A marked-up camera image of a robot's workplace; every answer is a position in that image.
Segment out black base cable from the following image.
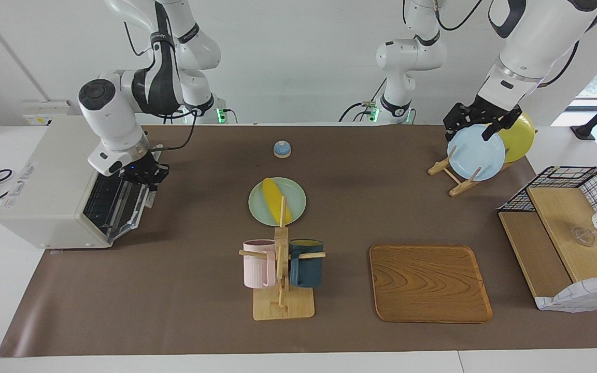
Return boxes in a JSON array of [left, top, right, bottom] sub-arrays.
[[340, 101, 379, 123]]

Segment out light blue plate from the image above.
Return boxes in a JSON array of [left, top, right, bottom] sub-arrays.
[[447, 124, 506, 181]]

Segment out white power strip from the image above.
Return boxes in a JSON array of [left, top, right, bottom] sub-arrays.
[[22, 100, 74, 126]]

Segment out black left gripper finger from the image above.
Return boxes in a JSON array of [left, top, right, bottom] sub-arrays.
[[443, 104, 473, 141], [481, 109, 523, 141]]

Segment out wooden plate rack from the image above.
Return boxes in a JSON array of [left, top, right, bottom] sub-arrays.
[[428, 130, 537, 197]]

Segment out wooden mug tree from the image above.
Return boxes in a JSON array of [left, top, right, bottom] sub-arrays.
[[239, 195, 326, 321]]

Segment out wooden serving tray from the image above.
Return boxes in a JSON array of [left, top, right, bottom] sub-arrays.
[[369, 245, 493, 324]]

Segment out brown table mat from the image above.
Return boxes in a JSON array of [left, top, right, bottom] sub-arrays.
[[0, 123, 597, 358]]

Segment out black wire basket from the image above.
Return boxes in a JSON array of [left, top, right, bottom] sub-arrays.
[[501, 166, 597, 260]]

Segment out yellow corn cob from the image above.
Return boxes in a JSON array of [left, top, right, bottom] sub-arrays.
[[262, 178, 293, 224]]

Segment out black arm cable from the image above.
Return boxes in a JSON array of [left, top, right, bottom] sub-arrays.
[[402, 0, 580, 89], [148, 106, 199, 152]]

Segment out yellow plate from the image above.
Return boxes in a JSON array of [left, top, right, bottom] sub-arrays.
[[496, 112, 536, 163]]

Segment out white checkered cloth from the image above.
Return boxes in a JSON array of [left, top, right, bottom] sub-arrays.
[[535, 273, 597, 313]]

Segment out wooden two-tier shelf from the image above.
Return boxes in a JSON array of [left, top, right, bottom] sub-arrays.
[[498, 186, 597, 311]]

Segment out pale green plate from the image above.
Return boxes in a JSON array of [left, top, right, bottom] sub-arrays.
[[248, 177, 307, 227]]

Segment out white toaster oven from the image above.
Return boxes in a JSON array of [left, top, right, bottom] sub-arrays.
[[0, 115, 157, 249]]

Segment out pink mug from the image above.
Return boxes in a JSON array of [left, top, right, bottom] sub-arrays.
[[243, 239, 277, 289]]

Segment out small clear glass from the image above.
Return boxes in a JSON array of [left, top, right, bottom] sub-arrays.
[[573, 225, 597, 247]]

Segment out dark blue mug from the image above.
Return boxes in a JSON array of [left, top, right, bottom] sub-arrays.
[[289, 239, 324, 289]]

